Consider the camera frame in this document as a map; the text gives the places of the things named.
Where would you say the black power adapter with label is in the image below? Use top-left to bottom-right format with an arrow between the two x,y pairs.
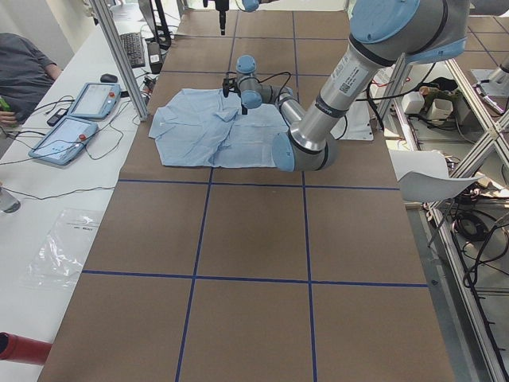
147,42 -> 163,74

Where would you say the white box on shelf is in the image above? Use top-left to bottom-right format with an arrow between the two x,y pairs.
401,92 -> 425,115

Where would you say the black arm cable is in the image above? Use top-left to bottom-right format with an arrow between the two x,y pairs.
226,70 -> 293,96

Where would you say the black computer mouse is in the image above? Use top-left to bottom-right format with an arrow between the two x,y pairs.
100,73 -> 118,84

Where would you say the red cylinder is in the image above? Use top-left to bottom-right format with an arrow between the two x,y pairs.
1,332 -> 52,365

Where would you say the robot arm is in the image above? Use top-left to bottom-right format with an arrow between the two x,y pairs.
214,0 -> 270,36
235,0 -> 470,172

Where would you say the green plastic tool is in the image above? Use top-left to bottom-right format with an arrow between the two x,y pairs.
0,97 -> 11,111

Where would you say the light blue button-up shirt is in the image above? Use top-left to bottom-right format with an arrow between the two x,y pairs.
149,88 -> 287,168

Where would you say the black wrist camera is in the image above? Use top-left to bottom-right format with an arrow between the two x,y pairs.
222,78 -> 239,98

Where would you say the blue teach pendant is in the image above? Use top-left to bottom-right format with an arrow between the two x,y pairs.
28,116 -> 99,166
68,83 -> 121,120

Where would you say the clear plastic bag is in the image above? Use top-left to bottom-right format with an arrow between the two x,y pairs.
21,209 -> 104,290

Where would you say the white pedestal column with base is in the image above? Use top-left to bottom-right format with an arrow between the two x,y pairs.
333,101 -> 373,141

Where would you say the lower blue teach pendant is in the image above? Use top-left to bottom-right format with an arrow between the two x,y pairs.
28,116 -> 99,166

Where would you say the black mobile phone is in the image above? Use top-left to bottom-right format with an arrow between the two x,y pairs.
46,108 -> 68,127

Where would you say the upper blue teach pendant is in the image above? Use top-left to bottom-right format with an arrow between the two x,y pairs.
68,83 -> 121,120

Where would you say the black keyboard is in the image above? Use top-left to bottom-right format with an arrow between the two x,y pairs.
119,32 -> 146,68

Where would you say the seated person in grey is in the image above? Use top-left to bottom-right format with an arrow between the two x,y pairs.
1,33 -> 62,127

